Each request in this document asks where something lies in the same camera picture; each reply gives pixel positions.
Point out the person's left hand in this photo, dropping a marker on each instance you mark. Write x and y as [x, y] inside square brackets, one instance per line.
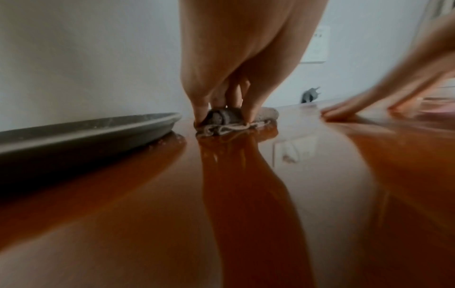
[249, 42]

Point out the round grey metal tray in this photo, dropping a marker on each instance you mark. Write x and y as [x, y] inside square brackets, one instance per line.
[89, 135]

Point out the person's right hand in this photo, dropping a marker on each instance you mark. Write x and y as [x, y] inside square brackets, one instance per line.
[408, 81]

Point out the black power plug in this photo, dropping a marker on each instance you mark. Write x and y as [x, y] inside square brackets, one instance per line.
[309, 95]

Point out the brown cleaning cloth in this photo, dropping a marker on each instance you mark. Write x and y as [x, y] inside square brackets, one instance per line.
[227, 125]

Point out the red wooden table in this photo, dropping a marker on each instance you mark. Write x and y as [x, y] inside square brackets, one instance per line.
[142, 225]

